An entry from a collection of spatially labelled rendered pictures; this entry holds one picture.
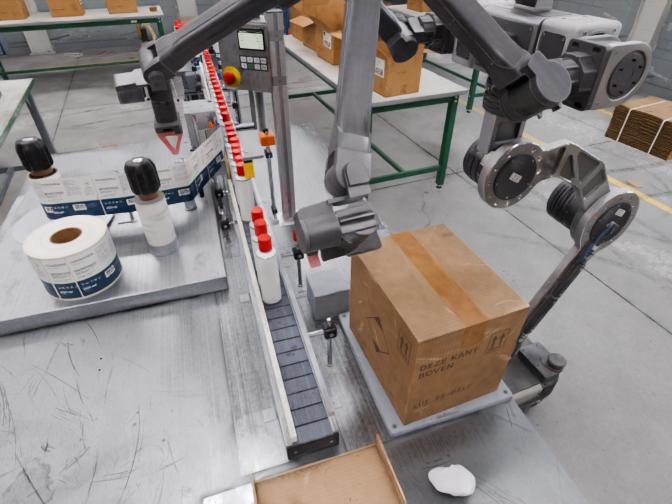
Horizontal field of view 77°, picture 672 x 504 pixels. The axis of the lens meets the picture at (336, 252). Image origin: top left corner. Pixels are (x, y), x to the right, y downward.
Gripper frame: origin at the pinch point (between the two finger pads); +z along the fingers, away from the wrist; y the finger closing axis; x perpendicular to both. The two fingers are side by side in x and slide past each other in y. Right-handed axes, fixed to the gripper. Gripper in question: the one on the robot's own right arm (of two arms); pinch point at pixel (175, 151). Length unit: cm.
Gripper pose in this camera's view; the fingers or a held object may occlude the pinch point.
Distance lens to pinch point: 128.7
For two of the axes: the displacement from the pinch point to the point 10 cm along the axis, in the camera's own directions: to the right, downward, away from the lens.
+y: 3.1, 5.9, -7.5
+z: 0.0, 7.9, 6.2
